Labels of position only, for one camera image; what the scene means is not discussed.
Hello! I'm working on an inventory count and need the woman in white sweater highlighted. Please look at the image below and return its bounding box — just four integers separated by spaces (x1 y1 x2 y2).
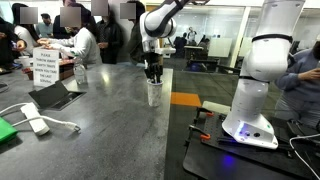
37 7 103 65

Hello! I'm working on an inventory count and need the clear plastic water bottle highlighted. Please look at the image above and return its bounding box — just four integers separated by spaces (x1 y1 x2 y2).
73 56 89 85

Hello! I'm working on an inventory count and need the person in olive jacket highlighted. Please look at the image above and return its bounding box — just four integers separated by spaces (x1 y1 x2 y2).
126 0 148 66

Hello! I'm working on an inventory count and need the white paper cup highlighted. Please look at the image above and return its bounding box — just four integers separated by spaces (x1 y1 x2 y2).
146 78 164 108

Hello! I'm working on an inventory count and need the distant standing person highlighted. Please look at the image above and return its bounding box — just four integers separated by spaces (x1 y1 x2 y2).
186 26 198 47

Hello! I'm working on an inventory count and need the man in teal shirt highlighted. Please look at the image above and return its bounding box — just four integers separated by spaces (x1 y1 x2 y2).
35 13 55 39

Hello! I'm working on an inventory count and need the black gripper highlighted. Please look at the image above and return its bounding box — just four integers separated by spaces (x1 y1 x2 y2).
143 49 164 84

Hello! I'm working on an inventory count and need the orange-handled metal clamp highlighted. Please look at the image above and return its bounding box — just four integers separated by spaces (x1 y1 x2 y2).
188 124 212 141
195 106 215 118

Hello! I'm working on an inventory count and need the woman in black jacket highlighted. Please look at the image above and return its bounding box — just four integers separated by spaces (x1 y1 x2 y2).
96 9 124 65

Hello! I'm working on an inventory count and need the person in grey long-sleeve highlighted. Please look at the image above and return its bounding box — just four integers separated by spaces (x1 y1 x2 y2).
11 3 51 57

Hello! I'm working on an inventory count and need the person in blue sweater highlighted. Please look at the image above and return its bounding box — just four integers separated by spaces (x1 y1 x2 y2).
274 33 320 128

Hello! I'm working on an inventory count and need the small white cup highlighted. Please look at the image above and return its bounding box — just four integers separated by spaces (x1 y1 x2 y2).
17 55 31 68

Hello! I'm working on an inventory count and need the white power adapter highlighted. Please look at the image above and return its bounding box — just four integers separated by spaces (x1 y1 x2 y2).
19 102 51 137

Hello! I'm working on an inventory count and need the green flat object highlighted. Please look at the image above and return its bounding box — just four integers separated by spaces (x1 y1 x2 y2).
0 117 19 145

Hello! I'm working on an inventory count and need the white power strip cable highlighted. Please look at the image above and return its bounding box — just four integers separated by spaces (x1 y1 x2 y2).
0 102 82 133

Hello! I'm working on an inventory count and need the white board panel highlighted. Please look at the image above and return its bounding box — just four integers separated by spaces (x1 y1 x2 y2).
207 37 234 59

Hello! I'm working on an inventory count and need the black robot cart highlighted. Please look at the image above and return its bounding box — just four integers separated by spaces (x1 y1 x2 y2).
182 107 320 180

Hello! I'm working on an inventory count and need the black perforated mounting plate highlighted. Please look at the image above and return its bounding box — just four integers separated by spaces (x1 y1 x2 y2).
199 109 320 179

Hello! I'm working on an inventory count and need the white printed notice sign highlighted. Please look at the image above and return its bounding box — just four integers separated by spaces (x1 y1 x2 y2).
32 47 61 88

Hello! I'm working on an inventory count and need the person in black top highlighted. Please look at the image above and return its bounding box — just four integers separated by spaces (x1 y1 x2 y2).
0 16 28 68

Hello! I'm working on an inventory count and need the white cable on cart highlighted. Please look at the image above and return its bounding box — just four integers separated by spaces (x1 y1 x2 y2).
288 133 320 180

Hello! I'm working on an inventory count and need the tall man in dark shirt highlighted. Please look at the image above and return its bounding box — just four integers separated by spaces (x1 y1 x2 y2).
52 0 78 40

